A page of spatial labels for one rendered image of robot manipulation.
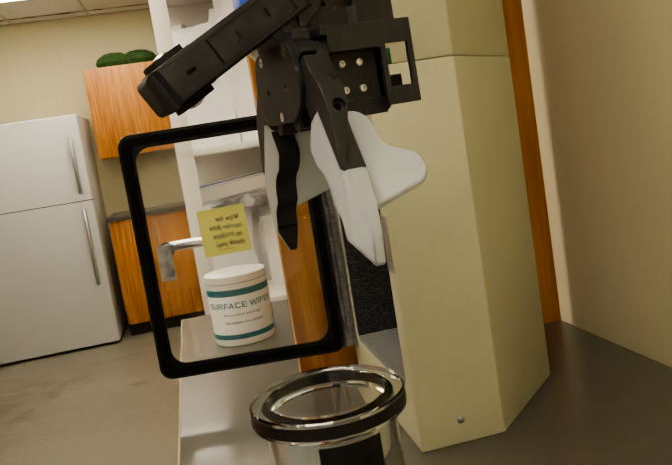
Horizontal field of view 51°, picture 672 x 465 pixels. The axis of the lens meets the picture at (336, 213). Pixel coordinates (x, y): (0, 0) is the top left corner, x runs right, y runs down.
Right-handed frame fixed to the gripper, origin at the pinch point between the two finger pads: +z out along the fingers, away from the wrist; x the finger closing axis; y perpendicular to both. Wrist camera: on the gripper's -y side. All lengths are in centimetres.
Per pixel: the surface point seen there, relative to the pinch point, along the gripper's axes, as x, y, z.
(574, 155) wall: 52, 72, 3
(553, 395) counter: 34, 45, 33
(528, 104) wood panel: 59, 69, -7
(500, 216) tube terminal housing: 34, 40, 7
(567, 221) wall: 57, 73, 15
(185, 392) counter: 81, 4, 32
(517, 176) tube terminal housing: 38, 47, 3
